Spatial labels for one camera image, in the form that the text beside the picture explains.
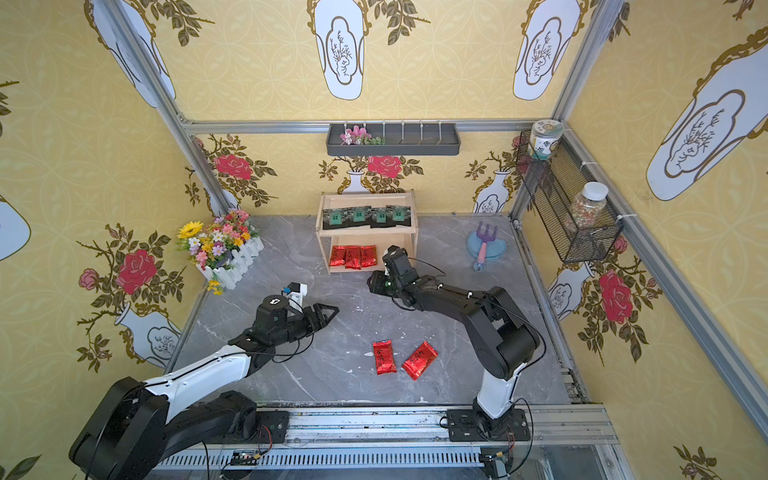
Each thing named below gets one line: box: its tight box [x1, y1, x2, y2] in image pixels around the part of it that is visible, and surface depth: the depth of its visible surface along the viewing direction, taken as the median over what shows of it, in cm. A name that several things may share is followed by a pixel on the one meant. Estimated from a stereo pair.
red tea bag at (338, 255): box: [330, 245, 346, 266], surface depth 105 cm
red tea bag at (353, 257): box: [345, 246, 362, 270], surface depth 105 cm
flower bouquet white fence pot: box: [177, 209, 265, 295], surface depth 95 cm
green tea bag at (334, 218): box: [322, 207, 350, 230], surface depth 94 cm
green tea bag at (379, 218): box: [370, 207, 396, 228], surface depth 94 cm
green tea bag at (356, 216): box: [342, 206, 372, 228], surface depth 94 cm
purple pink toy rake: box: [473, 222, 498, 272], surface depth 111 cm
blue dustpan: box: [466, 230, 507, 259], surface depth 114 cm
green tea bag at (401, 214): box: [386, 204, 411, 227], surface depth 94 cm
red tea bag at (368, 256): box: [360, 244, 377, 267], surface depth 105 cm
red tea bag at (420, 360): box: [402, 341, 438, 381], surface depth 85 cm
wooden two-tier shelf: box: [315, 189, 419, 275], surface depth 97 cm
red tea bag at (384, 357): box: [372, 339, 397, 375], surface depth 85 cm
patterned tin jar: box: [530, 119, 565, 161], surface depth 87 cm
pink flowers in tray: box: [340, 125, 382, 145], surface depth 89 cm
